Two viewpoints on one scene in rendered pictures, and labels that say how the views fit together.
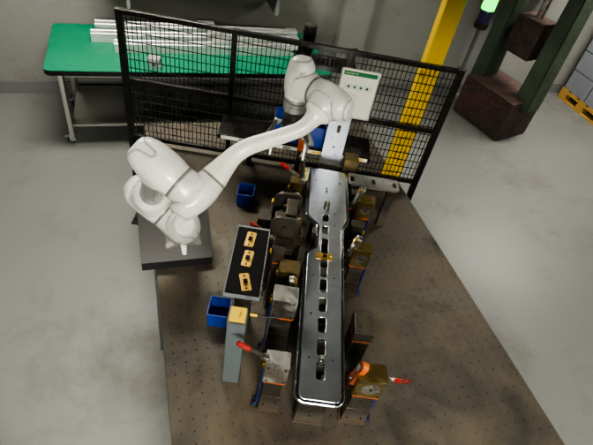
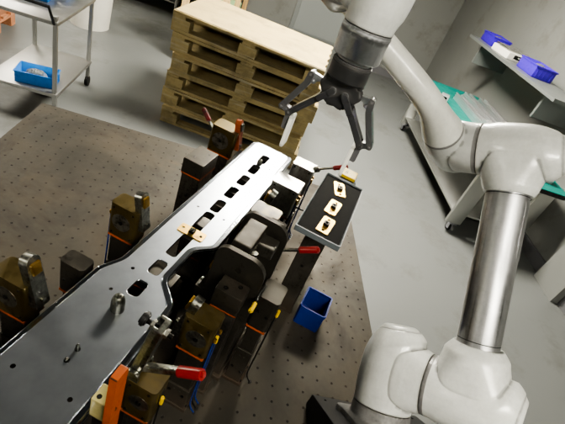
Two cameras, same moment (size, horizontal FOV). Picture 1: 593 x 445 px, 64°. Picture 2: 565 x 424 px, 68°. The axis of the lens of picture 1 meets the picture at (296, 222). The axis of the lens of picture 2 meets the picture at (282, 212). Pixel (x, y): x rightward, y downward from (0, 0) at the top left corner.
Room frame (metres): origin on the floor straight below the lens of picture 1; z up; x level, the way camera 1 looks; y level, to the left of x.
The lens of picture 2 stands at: (2.37, 0.24, 1.85)
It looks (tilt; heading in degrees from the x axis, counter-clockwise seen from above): 35 degrees down; 191
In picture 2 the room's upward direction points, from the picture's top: 23 degrees clockwise
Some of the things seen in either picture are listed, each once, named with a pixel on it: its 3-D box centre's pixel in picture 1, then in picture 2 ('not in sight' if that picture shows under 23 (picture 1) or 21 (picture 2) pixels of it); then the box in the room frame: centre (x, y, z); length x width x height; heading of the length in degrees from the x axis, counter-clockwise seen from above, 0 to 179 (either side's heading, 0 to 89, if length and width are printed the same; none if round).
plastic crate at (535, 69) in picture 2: not in sight; (536, 69); (-2.55, 1.04, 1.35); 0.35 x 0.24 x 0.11; 24
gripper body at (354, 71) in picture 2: (292, 120); (344, 83); (1.59, 0.10, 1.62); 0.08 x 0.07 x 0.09; 94
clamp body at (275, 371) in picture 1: (268, 382); (293, 200); (0.90, -0.02, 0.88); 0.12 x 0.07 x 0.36; 94
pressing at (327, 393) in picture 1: (325, 260); (192, 229); (1.48, -0.17, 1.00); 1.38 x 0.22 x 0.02; 4
